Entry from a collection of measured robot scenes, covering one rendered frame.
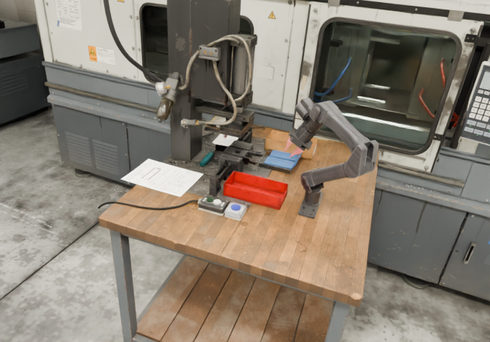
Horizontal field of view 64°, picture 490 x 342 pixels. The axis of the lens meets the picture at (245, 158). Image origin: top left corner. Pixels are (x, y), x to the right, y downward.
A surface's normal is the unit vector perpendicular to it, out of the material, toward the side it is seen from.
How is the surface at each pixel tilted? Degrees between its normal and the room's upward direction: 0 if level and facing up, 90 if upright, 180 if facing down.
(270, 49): 90
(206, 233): 0
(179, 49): 90
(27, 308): 0
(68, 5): 90
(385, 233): 90
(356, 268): 0
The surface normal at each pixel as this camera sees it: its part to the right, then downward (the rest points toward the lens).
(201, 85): -0.33, 0.43
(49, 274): 0.07, -0.88
